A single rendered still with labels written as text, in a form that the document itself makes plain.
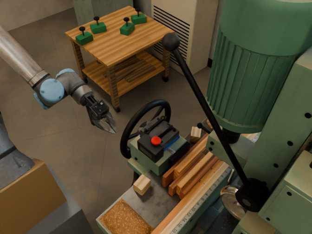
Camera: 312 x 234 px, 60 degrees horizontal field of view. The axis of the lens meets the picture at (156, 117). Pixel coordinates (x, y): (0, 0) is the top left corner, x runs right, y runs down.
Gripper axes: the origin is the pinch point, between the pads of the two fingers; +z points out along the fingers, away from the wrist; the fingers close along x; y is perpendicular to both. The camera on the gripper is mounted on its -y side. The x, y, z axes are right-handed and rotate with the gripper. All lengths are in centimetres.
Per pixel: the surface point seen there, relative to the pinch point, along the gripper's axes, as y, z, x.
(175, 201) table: 34, 37, -13
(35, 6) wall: -137, -211, 82
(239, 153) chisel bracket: 53, 39, 3
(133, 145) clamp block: 32.0, 15.4, -10.3
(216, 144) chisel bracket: 49, 33, 2
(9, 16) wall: -139, -213, 51
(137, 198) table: 30.7, 28.9, -20.3
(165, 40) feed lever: 78, 11, -10
